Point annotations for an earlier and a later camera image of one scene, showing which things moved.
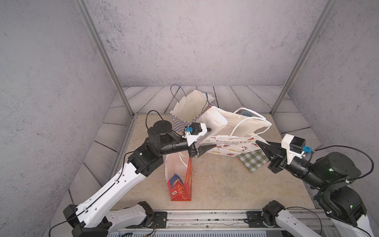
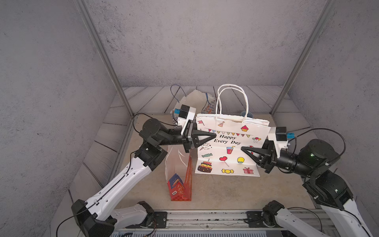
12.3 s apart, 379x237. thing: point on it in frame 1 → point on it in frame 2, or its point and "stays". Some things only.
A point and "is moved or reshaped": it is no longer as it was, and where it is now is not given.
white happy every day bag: x=232 y=134 is moved or reshaped
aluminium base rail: x=189 y=223 stays
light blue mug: x=246 y=113 stays
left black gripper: x=199 y=151 → x=189 y=134
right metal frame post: x=327 y=10 stays
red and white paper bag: x=178 y=172 stays
